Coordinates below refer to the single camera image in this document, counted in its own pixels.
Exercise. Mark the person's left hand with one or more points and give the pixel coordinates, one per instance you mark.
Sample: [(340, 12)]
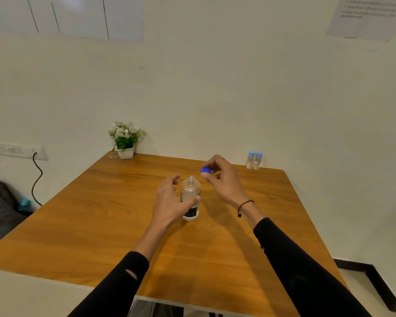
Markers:
[(168, 204)]

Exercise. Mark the person's right hand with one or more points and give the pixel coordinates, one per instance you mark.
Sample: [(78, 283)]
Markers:
[(227, 184)]

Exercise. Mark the large clear bottle blue label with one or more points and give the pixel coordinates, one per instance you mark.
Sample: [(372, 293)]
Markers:
[(190, 194)]

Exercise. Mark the dark blue bottle cap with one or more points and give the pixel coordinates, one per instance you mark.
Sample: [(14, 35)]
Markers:
[(205, 170)]

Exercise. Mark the small clear vial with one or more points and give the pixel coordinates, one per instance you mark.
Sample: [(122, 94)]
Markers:
[(249, 161), (256, 162)]

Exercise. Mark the person's right forearm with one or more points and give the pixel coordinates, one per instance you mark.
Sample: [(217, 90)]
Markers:
[(303, 267)]

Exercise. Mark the person's left forearm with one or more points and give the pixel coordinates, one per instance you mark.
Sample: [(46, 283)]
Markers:
[(118, 280)]

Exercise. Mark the black wrist band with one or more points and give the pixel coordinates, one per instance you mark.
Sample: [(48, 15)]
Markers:
[(244, 204)]

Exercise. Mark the white flowers in white pot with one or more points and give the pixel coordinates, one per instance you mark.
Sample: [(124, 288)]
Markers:
[(125, 153)]

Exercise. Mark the grey trousers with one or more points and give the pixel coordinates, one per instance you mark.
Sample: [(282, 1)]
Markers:
[(155, 309)]

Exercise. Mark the grey backpack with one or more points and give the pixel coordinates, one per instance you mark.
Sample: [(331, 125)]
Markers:
[(1, 207)]

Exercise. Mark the white paper sheet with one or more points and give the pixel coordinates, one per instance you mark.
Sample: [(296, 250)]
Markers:
[(366, 18)]

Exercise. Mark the white wall socket panel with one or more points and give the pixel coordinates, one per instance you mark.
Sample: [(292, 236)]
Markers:
[(16, 150)]

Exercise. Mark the black door frame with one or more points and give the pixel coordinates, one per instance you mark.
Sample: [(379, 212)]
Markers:
[(373, 280)]

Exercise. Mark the white panelled wall board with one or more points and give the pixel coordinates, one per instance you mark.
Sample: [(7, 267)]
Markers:
[(69, 16)]

